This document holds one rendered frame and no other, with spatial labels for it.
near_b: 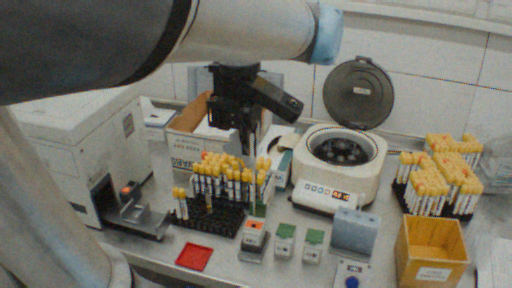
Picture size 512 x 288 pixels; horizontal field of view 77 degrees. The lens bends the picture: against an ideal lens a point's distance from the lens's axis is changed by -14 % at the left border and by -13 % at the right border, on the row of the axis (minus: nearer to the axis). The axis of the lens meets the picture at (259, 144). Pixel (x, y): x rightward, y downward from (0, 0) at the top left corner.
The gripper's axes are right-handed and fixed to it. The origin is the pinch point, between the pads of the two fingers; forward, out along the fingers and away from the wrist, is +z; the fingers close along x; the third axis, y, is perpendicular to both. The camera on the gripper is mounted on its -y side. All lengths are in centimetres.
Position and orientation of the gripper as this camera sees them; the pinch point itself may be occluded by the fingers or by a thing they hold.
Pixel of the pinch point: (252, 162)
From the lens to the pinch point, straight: 71.9
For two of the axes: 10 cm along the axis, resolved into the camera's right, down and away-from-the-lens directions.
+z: 0.0, 8.5, 5.3
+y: -9.6, -1.5, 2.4
